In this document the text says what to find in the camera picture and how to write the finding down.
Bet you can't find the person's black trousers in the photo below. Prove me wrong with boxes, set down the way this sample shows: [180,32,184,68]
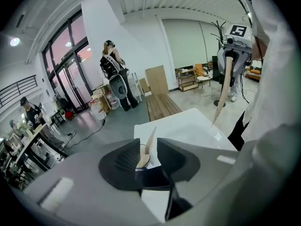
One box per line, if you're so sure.
[227,111,252,152]

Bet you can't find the black table with wooden top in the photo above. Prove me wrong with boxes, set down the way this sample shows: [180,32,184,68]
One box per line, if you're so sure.
[14,123,69,171]

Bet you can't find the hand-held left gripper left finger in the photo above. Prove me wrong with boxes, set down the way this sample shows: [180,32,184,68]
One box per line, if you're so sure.
[23,138,164,226]

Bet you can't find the white chair frame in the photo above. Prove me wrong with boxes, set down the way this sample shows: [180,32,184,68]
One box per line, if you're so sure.
[131,72,143,103]

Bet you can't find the small cardboard box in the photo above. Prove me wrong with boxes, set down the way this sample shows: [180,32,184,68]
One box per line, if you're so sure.
[138,78,152,97]

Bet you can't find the black coat rack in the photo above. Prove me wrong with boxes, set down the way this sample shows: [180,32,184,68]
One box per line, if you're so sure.
[210,20,228,108]

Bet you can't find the white flower bouquet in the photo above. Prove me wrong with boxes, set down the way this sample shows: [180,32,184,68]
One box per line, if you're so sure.
[16,121,33,136]

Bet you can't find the orange sofa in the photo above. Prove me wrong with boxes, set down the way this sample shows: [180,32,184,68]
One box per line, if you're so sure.
[244,66,262,81]

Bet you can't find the person's right forearm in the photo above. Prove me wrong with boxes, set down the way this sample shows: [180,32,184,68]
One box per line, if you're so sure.
[251,35,269,62]

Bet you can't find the wooden slat platform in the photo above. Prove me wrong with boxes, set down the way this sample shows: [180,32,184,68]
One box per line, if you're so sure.
[145,93,183,122]

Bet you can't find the orange chair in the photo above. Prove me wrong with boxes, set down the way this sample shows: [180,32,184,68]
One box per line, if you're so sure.
[194,64,212,91]

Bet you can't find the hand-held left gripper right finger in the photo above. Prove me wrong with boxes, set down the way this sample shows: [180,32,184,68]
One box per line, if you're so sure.
[157,137,253,221]

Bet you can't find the white backpack rig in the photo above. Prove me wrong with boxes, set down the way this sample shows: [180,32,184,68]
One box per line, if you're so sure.
[100,54,128,100]

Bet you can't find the black balcony railing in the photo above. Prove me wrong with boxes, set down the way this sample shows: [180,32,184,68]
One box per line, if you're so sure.
[0,75,38,108]

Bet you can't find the person's white shirt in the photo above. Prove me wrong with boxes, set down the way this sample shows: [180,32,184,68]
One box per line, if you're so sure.
[242,0,298,150]

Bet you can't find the black floor cable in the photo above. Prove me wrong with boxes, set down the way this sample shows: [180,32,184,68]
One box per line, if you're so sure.
[64,119,105,148]

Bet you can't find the light wooden stand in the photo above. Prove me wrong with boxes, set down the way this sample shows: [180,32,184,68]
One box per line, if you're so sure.
[93,83,112,114]

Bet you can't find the tall cardboard sheet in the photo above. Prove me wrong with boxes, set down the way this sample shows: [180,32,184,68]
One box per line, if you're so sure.
[145,65,169,96]

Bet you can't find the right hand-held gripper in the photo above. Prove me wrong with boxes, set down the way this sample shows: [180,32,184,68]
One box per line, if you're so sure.
[217,24,254,75]

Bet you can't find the wooden shelf rack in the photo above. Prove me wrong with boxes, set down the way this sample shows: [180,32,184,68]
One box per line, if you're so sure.
[175,67,198,93]

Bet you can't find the black framed glass doors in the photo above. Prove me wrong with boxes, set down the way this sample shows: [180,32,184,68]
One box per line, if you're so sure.
[42,9,95,114]

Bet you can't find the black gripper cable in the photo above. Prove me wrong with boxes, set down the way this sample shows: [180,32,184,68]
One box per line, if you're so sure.
[231,0,265,63]

